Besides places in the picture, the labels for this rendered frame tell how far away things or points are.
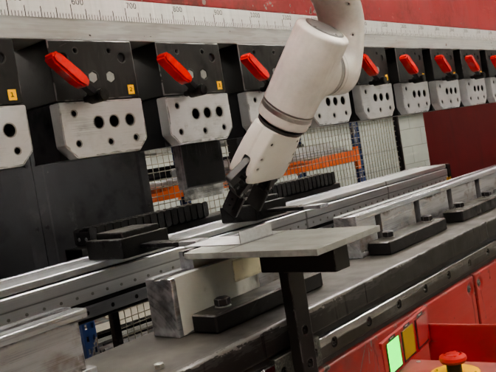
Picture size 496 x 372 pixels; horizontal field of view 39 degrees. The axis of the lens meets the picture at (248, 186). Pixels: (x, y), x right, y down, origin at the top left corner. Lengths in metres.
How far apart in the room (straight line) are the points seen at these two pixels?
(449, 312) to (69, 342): 0.93
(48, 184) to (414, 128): 7.70
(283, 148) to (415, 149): 7.95
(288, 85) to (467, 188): 1.14
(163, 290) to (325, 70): 0.42
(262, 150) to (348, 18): 0.24
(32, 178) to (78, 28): 0.62
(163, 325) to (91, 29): 0.47
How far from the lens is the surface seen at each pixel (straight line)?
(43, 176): 1.61
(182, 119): 1.12
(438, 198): 1.91
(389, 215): 1.67
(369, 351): 1.34
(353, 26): 1.10
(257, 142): 1.06
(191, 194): 1.18
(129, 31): 1.09
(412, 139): 9.00
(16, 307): 1.25
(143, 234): 1.35
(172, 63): 1.08
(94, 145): 1.00
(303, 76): 1.02
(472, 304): 1.76
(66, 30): 1.02
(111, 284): 1.36
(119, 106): 1.04
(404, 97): 1.76
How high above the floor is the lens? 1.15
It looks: 3 degrees down
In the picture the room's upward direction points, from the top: 9 degrees counter-clockwise
